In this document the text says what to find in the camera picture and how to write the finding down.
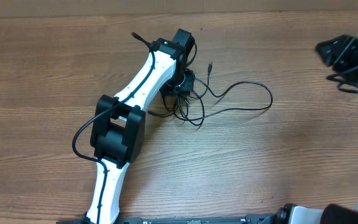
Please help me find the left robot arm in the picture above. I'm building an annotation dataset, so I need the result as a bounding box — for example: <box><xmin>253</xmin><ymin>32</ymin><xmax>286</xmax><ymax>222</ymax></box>
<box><xmin>80</xmin><ymin>29</ymin><xmax>196</xmax><ymax>223</ymax></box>

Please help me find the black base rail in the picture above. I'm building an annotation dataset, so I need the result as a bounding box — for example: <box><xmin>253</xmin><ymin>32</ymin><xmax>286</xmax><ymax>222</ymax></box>
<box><xmin>56</xmin><ymin>213</ymin><xmax>288</xmax><ymax>224</ymax></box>

